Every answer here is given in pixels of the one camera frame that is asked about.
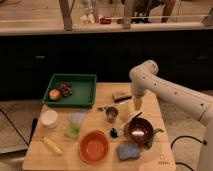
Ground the black and tan eraser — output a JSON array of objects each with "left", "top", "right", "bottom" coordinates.
[{"left": 112, "top": 91, "right": 132, "bottom": 102}]

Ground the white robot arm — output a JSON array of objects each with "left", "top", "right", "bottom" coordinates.
[{"left": 129, "top": 60, "right": 213, "bottom": 171}]

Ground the green plastic tray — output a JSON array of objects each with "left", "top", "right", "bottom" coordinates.
[{"left": 42, "top": 74, "right": 97, "bottom": 108}]

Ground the small metal cup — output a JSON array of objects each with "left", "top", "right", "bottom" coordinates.
[{"left": 106, "top": 107, "right": 118, "bottom": 123}]

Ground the dark maroon bowl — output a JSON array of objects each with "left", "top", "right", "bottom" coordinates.
[{"left": 127, "top": 118, "right": 153, "bottom": 145}]

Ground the green chili pepper toy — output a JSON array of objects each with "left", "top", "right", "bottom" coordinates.
[{"left": 144, "top": 128, "right": 164, "bottom": 150}]

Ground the blue sponge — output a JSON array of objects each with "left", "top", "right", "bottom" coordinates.
[{"left": 117, "top": 143, "right": 140, "bottom": 160}]

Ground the orange bowl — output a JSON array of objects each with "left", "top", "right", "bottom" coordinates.
[{"left": 78, "top": 130, "right": 109, "bottom": 165}]

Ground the clear green plastic cup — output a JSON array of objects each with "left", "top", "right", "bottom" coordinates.
[{"left": 65, "top": 112, "right": 86, "bottom": 139}]

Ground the dark grape bunch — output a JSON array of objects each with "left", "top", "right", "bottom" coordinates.
[{"left": 59, "top": 82, "right": 72, "bottom": 97}]

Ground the red yellow apple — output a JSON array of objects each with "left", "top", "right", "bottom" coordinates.
[{"left": 49, "top": 89, "right": 61, "bottom": 101}]

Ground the small red object on ledge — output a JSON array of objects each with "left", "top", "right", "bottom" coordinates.
[{"left": 100, "top": 18, "right": 111, "bottom": 24}]

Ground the white round container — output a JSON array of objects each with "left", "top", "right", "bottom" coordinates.
[{"left": 40, "top": 110, "right": 58, "bottom": 128}]

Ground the yellow banana toy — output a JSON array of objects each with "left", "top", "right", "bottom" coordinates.
[{"left": 42, "top": 137, "right": 63, "bottom": 155}]

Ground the white handled dish brush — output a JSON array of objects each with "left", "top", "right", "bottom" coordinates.
[{"left": 110, "top": 111, "right": 142, "bottom": 138}]

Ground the black floor cable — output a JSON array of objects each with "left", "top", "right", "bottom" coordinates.
[{"left": 170, "top": 134, "right": 208, "bottom": 171}]

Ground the wooden post right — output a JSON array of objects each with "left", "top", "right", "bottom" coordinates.
[{"left": 123, "top": 0, "right": 134, "bottom": 29}]

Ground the wooden post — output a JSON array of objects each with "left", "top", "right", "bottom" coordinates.
[
  {"left": 59, "top": 0, "right": 72, "bottom": 31},
  {"left": 123, "top": 0, "right": 134, "bottom": 29}
]

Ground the wooden post left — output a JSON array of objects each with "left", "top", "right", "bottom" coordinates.
[{"left": 59, "top": 0, "right": 72, "bottom": 31}]

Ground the black cable left floor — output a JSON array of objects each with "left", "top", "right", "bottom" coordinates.
[{"left": 0, "top": 109, "right": 30, "bottom": 147}]

